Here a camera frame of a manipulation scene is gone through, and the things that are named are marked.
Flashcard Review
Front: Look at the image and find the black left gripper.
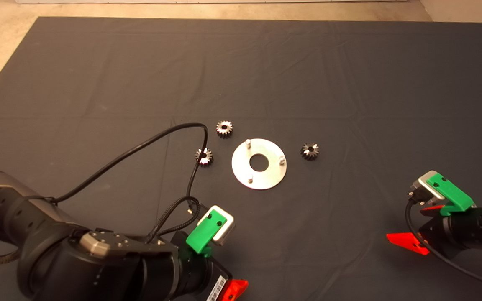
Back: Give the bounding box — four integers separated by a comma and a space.
173, 231, 249, 301

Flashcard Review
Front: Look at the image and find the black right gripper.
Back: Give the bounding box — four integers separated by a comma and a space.
386, 205, 449, 259

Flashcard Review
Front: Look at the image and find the small steel planetary gear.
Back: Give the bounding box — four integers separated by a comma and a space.
300, 143, 320, 161
216, 120, 233, 138
195, 148, 214, 167

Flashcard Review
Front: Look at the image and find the round metal carrier plate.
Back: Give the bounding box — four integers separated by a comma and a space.
231, 138, 287, 190

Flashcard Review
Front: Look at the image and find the dark grey table cloth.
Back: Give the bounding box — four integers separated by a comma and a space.
0, 17, 482, 301

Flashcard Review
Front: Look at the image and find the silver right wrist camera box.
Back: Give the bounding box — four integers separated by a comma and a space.
408, 170, 446, 206

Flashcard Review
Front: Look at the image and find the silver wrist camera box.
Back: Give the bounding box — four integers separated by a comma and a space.
408, 170, 446, 206
197, 205, 236, 246

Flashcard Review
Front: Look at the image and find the green right camera mount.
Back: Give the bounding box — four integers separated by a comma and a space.
426, 173, 476, 217

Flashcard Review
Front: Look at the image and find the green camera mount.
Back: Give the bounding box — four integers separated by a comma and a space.
426, 173, 476, 217
186, 211, 228, 256

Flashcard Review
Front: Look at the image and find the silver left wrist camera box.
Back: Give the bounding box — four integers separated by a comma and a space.
197, 205, 236, 246

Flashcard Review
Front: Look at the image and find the green left camera mount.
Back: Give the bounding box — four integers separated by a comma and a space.
186, 211, 228, 256

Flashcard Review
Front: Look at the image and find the smooth black right camera cable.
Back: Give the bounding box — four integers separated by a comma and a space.
405, 196, 482, 292

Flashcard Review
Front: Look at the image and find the smooth black camera cable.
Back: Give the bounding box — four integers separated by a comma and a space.
405, 196, 482, 292
51, 123, 209, 214

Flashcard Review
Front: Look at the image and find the thin braided left wrist cable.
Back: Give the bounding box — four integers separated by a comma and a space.
145, 196, 202, 245

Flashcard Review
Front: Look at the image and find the smooth black left camera cable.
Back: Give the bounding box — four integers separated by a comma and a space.
51, 123, 209, 214

